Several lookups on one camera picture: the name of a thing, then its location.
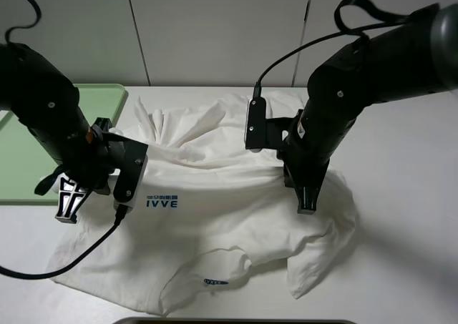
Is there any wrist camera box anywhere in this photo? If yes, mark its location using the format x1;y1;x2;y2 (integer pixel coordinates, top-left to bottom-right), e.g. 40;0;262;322
113;139;148;210
245;97;290;152

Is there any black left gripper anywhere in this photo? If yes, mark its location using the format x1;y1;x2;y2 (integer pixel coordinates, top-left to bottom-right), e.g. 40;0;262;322
54;117;125;224

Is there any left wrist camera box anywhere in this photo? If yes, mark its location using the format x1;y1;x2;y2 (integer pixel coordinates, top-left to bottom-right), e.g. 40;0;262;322
113;139;148;210

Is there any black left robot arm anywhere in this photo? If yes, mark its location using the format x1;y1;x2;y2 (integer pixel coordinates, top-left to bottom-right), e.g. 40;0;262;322
1;44;124;223

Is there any black right camera cable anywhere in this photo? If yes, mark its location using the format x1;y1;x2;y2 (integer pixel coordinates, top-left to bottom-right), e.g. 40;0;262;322
253;0;416;99

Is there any white short sleeve t-shirt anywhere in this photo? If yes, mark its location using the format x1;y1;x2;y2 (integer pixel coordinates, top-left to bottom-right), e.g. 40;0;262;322
54;94;357;315

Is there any green plastic tray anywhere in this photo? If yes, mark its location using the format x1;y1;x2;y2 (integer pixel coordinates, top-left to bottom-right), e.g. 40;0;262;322
1;84;127;205

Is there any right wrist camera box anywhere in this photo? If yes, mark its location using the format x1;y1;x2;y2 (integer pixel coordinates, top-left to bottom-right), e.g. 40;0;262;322
245;97;290;152

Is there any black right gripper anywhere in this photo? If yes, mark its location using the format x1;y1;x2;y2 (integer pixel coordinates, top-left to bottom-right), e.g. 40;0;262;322
277;109;336;215

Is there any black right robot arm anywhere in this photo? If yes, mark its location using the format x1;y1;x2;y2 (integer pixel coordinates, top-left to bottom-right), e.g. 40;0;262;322
278;0;457;215

